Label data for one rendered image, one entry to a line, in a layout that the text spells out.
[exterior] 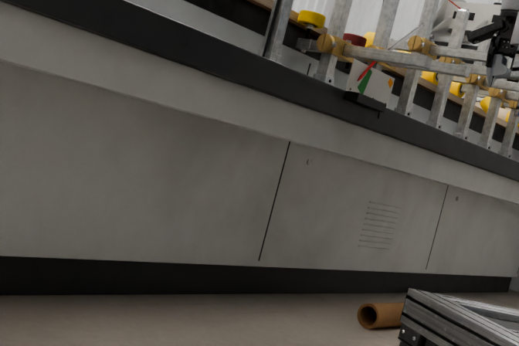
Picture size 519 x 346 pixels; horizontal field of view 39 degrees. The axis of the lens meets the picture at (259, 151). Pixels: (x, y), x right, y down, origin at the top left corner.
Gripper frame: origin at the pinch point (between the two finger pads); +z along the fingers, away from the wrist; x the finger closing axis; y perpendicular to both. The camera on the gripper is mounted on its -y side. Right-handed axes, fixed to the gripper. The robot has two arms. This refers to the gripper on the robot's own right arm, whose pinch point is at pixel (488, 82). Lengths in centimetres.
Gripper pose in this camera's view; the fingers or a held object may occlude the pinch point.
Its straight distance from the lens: 220.9
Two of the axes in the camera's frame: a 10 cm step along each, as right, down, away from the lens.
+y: 7.6, 2.0, -6.2
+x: 6.0, 1.5, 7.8
